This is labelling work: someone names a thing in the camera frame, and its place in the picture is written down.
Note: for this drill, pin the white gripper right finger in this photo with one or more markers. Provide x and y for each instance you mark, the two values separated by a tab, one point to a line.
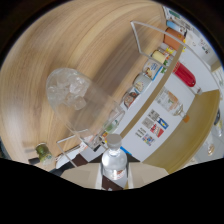
146	173

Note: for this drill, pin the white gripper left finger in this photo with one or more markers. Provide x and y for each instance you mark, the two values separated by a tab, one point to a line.
85	173

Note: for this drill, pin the clear bottle red label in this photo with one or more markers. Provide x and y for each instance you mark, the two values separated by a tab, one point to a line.
114	160

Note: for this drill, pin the glass jar with limes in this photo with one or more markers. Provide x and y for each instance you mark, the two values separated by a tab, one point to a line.
44	154

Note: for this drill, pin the white two-tier wooden rack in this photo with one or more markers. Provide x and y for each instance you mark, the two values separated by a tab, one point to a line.
186	133

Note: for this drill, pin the clear glass with ice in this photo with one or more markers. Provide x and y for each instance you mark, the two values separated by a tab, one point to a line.
83	106

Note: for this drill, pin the clear bottle orange cap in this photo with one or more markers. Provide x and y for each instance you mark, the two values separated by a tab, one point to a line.
170	102

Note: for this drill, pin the white bowl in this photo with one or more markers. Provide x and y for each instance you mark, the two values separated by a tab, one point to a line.
130	99
141	82

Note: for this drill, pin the bowl with blue print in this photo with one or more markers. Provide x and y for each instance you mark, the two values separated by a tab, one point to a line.
151	69

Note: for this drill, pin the red liquid bottle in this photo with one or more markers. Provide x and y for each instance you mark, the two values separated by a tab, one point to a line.
185	75

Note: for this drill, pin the red wall poster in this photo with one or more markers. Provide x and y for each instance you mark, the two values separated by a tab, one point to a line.
157	130

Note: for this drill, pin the blue wall poster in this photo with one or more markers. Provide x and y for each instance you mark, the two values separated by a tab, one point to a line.
162	123

